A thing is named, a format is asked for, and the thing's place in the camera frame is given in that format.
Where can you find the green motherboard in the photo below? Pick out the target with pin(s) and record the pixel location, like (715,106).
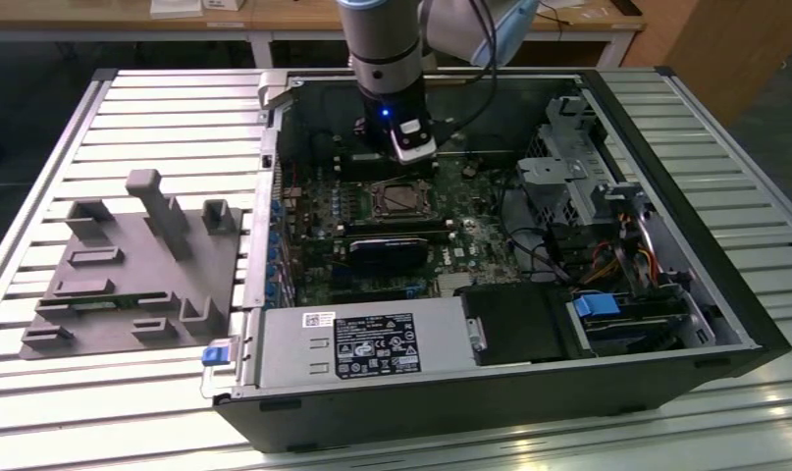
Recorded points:
(480,245)

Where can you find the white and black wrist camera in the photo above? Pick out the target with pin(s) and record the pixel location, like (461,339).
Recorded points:
(410,142)

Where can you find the CPU socket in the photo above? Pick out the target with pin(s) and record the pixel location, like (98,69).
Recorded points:
(374,214)

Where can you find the blue disk carrier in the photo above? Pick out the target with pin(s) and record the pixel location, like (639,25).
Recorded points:
(597,304)

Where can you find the silver square CPU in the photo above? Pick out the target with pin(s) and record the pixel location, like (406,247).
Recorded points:
(402,198)

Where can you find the blue plastic case latch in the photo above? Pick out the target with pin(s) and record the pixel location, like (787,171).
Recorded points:
(214,356)

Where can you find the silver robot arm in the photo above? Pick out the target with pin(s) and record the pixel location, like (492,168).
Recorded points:
(381,49)

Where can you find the white paper box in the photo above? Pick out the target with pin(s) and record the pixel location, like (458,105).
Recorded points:
(172,9)

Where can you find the wooden desk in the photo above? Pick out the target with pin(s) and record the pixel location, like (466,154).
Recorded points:
(74,22)

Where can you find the black PC case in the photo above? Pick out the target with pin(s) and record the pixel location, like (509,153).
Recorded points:
(434,422)

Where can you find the silver perforated drive cage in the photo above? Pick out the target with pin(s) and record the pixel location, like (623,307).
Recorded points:
(552,169)

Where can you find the silver power supply box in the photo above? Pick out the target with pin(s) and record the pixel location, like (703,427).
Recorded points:
(290,343)

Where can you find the black RAM stick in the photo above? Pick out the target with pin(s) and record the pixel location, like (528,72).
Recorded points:
(394,225)
(401,233)

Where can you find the grey parts rack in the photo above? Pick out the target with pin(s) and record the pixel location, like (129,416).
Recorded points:
(140,284)

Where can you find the black plastic shroud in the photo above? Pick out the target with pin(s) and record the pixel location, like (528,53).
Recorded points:
(513,324)

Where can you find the wooden cabinet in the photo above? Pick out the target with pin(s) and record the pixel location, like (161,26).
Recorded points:
(741,49)

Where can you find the small white box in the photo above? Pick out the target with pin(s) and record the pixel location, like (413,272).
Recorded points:
(221,5)

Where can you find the silver chipset heatsink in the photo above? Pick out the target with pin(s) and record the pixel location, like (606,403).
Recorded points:
(450,282)

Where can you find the black graphics card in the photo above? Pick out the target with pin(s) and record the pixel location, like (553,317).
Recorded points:
(388,257)

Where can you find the round silver coin battery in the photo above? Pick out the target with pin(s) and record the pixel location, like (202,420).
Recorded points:
(468,171)

